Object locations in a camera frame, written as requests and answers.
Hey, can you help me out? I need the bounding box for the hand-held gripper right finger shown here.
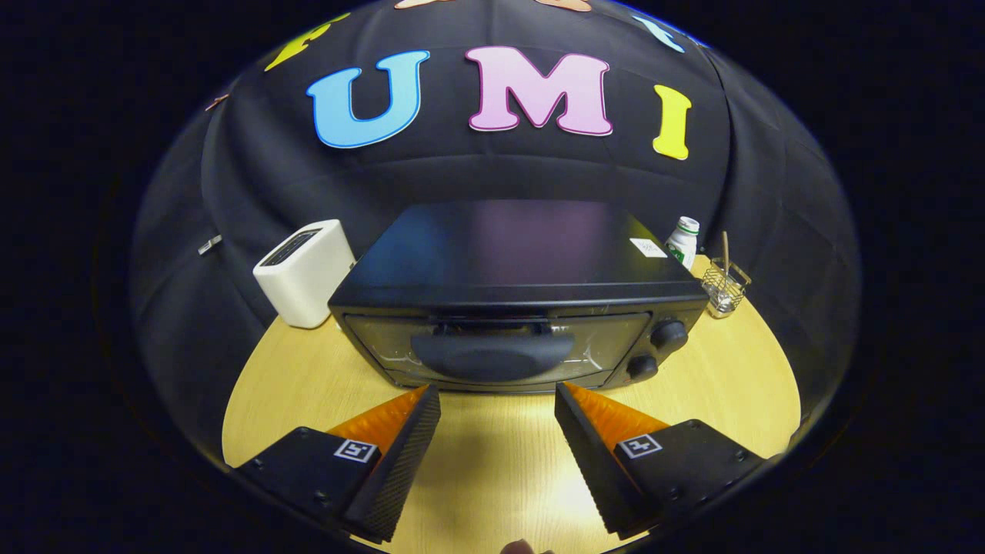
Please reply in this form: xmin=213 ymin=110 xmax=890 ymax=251
xmin=554 ymin=382 xmax=767 ymax=541

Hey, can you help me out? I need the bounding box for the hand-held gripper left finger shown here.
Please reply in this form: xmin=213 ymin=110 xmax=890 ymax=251
xmin=235 ymin=385 xmax=442 ymax=544

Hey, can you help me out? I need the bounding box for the black toaster oven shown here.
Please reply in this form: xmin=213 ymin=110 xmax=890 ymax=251
xmin=328 ymin=200 xmax=710 ymax=395

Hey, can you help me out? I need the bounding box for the white toaster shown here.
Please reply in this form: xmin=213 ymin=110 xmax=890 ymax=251
xmin=252 ymin=219 xmax=357 ymax=330

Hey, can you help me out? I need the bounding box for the white bottle with green label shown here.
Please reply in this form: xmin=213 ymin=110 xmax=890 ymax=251
xmin=665 ymin=216 xmax=701 ymax=270

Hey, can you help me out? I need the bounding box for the black backdrop cloth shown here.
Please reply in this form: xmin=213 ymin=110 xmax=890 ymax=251
xmin=127 ymin=0 xmax=863 ymax=466

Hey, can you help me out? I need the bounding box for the wire mesh holder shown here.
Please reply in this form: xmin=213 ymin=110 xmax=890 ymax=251
xmin=702 ymin=259 xmax=753 ymax=319

